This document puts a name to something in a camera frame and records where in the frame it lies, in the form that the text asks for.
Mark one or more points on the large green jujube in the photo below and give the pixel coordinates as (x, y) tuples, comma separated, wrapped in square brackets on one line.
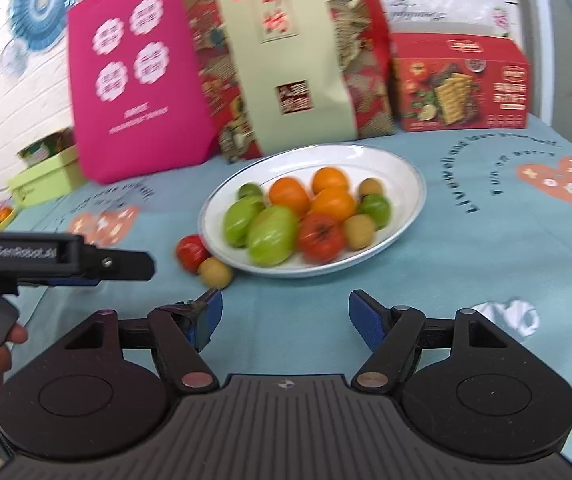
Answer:
[(272, 236), (238, 220)]

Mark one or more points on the orange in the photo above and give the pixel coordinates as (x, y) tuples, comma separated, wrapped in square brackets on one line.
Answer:
[(333, 206), (290, 194), (331, 179)]

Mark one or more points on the red tomato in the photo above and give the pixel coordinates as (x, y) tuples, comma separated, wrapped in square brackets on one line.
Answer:
[(191, 252), (322, 237)]

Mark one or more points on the pink tote bag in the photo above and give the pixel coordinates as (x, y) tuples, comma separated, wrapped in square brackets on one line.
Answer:
[(130, 125)]

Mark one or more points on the light green box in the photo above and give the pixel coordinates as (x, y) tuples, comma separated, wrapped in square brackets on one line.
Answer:
[(45, 180)]

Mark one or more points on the clear glass wall ornament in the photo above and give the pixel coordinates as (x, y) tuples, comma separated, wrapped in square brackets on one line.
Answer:
[(13, 57)]

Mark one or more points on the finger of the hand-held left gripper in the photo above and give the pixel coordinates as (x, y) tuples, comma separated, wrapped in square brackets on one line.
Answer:
[(60, 281), (125, 265)]

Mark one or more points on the blue paper fan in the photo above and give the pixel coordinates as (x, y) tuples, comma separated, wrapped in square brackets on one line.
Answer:
[(40, 5)]

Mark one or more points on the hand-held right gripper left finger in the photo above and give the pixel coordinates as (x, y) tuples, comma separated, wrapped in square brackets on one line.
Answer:
[(211, 317)]

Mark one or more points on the small green tomato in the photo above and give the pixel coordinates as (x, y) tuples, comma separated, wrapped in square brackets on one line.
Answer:
[(250, 191), (376, 210)]

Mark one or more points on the red cracker box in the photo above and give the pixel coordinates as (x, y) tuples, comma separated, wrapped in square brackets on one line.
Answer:
[(461, 85)]

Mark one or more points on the red patterned gift bag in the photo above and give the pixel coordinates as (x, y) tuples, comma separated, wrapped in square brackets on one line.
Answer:
[(286, 60)]

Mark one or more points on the white plate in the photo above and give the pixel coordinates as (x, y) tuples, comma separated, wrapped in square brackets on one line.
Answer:
[(396, 180)]

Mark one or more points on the tan longan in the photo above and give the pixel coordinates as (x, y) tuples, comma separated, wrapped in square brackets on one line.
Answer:
[(359, 231), (214, 272), (371, 187)]

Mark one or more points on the blue printed tablecloth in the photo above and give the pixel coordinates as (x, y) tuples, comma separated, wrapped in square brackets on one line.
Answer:
[(491, 260)]

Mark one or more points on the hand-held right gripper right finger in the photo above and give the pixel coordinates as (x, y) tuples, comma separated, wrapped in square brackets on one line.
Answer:
[(366, 322)]

